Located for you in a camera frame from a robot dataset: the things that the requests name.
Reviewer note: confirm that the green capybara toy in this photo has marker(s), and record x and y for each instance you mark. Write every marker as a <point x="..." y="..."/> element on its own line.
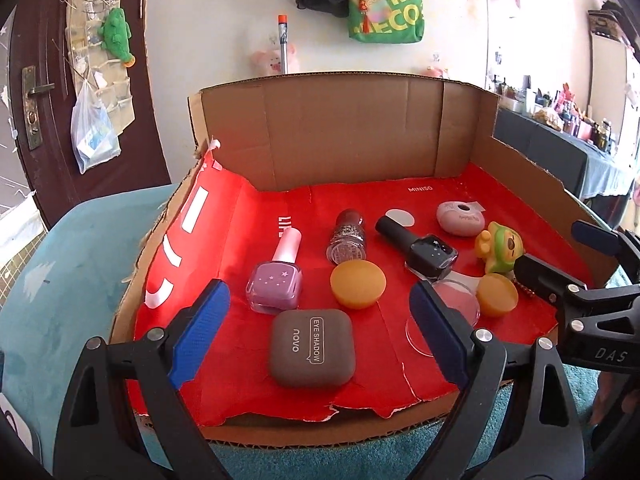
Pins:
<point x="495" y="252"/>

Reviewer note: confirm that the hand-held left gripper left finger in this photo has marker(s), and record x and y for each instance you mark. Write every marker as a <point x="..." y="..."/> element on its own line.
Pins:
<point x="200" y="330"/>

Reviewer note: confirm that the green plush toy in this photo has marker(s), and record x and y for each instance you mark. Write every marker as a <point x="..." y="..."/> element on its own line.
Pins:
<point x="116" y="35"/>

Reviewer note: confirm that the pink plush toy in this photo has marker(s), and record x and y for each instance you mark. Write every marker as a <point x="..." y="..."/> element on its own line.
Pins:
<point x="437" y="71"/>
<point x="265" y="57"/>

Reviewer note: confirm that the translucent plastic bag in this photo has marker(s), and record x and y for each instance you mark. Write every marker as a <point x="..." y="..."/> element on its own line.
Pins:
<point x="95" y="140"/>

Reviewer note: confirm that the red tassel ornament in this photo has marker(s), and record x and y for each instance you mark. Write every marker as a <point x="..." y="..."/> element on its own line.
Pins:
<point x="362" y="15"/>

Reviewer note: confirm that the person's right hand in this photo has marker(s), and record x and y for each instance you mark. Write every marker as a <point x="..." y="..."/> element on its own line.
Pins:
<point x="612" y="400"/>

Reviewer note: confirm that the orange round soap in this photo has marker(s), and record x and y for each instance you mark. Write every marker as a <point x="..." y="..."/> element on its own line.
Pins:
<point x="497" y="297"/>

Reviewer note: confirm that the green tote bag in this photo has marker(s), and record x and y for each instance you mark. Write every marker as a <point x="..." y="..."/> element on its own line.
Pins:
<point x="400" y="10"/>

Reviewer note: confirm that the dark dresser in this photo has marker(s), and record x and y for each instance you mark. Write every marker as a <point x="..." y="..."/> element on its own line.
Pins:
<point x="550" y="150"/>

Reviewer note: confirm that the black nail polish bottle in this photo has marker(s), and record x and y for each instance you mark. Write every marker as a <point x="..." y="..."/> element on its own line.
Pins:
<point x="430" y="257"/>

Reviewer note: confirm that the dark bags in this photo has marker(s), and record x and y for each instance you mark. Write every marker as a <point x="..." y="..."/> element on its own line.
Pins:
<point x="607" y="22"/>

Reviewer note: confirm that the teal star blanket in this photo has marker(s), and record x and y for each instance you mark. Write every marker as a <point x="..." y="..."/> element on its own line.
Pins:
<point x="60" y="280"/>

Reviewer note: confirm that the cardboard box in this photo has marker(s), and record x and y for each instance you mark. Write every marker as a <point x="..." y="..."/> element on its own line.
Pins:
<point x="350" y="125"/>

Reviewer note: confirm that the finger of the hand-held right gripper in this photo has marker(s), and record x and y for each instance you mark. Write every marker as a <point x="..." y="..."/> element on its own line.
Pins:
<point x="540" y="280"/>
<point x="597" y="237"/>

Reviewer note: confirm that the pink oval case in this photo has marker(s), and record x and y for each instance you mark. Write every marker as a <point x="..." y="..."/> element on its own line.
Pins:
<point x="457" y="222"/>

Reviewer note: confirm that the beige hanging organizer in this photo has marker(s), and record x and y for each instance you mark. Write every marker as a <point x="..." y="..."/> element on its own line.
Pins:
<point x="80" y="25"/>

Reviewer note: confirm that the red plastic bag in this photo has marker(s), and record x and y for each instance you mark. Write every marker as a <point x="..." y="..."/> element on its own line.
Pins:
<point x="380" y="375"/>

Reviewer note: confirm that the glitter nail polish bottle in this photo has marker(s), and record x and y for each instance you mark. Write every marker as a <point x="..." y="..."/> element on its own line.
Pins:
<point x="347" y="245"/>

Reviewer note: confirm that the pink nail polish bottle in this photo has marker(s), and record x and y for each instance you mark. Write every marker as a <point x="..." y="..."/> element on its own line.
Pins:
<point x="275" y="285"/>

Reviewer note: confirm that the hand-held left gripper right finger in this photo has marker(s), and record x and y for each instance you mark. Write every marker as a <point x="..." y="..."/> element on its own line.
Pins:
<point x="440" y="330"/>

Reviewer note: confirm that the grey eyeshadow case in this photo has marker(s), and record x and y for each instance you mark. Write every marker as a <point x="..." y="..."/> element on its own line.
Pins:
<point x="310" y="350"/>

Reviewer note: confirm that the clear plastic cup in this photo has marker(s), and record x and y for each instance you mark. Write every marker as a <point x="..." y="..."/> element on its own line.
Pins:
<point x="460" y="305"/>

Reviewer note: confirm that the white wardrobe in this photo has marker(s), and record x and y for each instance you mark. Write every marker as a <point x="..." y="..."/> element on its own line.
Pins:
<point x="607" y="75"/>

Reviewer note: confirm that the dark brown door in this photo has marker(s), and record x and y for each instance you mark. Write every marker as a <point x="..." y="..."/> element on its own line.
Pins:
<point x="145" y="110"/>

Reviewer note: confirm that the orange capped tube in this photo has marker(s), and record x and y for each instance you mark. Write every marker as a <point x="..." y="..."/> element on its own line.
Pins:
<point x="283" y="45"/>

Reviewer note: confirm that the wall mirror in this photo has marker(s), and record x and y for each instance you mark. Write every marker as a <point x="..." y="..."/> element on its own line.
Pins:
<point x="505" y="25"/>

